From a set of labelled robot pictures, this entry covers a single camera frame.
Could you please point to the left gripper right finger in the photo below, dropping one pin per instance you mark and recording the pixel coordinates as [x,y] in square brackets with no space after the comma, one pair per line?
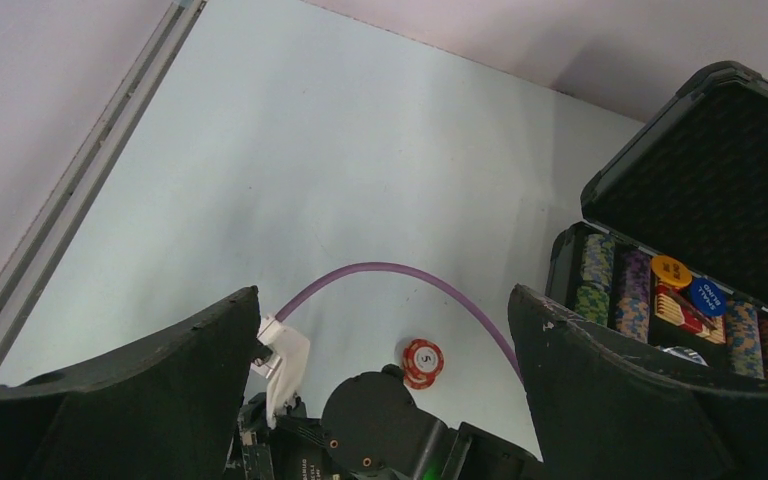
[605,406]

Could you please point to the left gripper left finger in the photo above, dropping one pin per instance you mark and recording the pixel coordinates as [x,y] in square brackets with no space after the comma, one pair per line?
[161,407]

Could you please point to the clear round plastic disc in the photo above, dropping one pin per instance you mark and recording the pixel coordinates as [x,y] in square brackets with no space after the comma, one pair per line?
[686,354]

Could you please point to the red Texas Hold'em card deck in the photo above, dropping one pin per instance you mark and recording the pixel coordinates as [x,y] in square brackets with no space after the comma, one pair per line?
[672,307]

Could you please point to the blue round dealer button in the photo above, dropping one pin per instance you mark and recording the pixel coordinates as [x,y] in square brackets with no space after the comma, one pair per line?
[707,297]

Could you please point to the orange round button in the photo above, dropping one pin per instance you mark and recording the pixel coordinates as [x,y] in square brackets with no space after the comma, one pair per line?
[671,272]

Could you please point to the red poker chip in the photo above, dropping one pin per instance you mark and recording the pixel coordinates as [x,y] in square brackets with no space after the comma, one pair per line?
[418,384]
[423,359]

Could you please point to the black poker set case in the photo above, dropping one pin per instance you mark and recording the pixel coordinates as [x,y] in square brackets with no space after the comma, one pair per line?
[692,184]

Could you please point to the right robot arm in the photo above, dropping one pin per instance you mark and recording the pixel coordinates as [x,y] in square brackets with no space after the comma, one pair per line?
[370,428]

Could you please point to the green chip stack row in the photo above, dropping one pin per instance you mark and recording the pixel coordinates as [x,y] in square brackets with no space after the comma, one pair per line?
[592,296]

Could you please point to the purple chip stack row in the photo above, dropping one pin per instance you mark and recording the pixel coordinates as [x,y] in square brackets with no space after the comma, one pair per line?
[632,311]

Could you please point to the blue orange chip stack row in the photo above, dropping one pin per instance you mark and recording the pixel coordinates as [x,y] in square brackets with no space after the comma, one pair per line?
[743,339]

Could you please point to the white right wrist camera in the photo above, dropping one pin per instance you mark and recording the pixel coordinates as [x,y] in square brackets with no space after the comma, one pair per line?
[285,365]

